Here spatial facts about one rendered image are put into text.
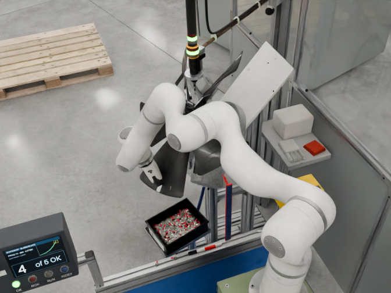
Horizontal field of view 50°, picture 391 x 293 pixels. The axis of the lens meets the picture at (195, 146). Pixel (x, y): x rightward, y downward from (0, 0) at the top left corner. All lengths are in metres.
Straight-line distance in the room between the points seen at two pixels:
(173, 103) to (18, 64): 3.56
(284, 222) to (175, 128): 0.38
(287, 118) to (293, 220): 1.14
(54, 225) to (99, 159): 2.07
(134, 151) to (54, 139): 2.33
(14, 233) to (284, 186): 0.84
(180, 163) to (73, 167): 1.76
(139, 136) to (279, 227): 0.63
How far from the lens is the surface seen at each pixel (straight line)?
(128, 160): 1.51
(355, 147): 2.04
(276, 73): 1.85
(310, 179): 1.72
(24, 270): 1.46
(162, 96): 1.27
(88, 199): 3.17
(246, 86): 1.95
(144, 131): 1.44
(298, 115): 2.19
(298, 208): 1.11
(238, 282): 1.45
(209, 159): 1.58
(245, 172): 1.14
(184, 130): 1.15
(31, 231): 1.43
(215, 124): 1.20
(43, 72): 4.44
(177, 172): 1.80
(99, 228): 2.97
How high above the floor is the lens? 2.29
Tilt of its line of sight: 42 degrees down
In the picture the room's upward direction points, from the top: 3 degrees counter-clockwise
